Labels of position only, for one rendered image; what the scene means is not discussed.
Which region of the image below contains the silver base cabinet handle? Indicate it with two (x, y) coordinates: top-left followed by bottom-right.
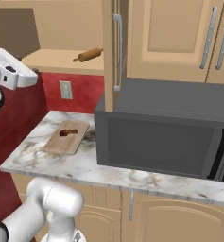
(129, 192), (135, 222)

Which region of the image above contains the tan opened cabinet door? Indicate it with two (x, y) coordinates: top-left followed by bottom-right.
(100, 0), (129, 113)

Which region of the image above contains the wooden cutting board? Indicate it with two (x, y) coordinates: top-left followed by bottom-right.
(43, 120), (91, 156)

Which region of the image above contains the brown meat drumstick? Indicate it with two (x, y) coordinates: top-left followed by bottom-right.
(59, 128), (79, 138)

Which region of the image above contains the dark grey microwave oven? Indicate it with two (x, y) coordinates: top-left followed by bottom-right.
(94, 78), (224, 183)

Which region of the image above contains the wooden rolling pin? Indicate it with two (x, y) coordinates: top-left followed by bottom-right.
(72, 47), (104, 63)

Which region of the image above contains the tan wide wall cabinet door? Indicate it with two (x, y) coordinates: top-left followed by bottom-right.
(126, 0), (224, 84)

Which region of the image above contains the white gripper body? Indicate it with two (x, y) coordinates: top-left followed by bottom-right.
(0, 60), (39, 91)

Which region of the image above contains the silver opened door handle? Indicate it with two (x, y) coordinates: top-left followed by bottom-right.
(112, 13), (124, 93)

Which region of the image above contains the dark grey microwave door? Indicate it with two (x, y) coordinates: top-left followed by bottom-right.
(95, 111), (224, 181)

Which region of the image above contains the white wall outlet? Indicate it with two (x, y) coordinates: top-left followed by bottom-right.
(59, 79), (74, 101)

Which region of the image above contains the tan open wall cabinet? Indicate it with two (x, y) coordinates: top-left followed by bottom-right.
(0, 0), (106, 77)

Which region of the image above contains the black microwave door handle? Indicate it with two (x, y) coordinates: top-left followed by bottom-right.
(208, 128), (224, 181)

